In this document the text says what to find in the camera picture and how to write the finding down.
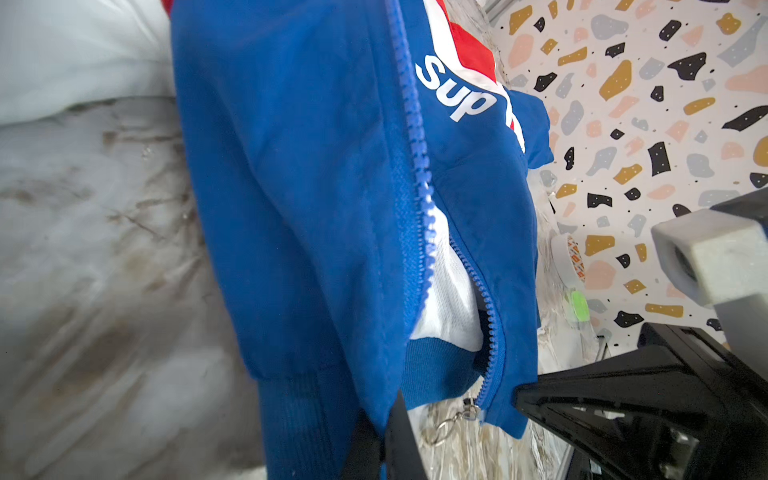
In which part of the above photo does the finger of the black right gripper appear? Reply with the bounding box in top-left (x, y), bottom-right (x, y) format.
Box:
top-left (514, 323), bottom-right (767, 479)

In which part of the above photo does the green round cap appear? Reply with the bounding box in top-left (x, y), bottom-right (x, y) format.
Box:
top-left (569, 290), bottom-right (590, 323)

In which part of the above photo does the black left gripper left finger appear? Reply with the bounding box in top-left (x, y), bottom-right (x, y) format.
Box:
top-left (340, 413), bottom-right (384, 480)

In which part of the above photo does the white tape roll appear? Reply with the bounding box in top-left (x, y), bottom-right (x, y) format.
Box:
top-left (550, 233), bottom-right (586, 290)

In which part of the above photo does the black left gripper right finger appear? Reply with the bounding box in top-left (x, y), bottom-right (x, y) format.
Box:
top-left (383, 392), bottom-right (428, 480)

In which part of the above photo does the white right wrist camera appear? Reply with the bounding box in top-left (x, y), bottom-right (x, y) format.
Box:
top-left (651, 209), bottom-right (767, 357)

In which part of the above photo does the blue red white jacket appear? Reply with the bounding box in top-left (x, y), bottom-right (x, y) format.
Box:
top-left (164, 1), bottom-right (553, 479)

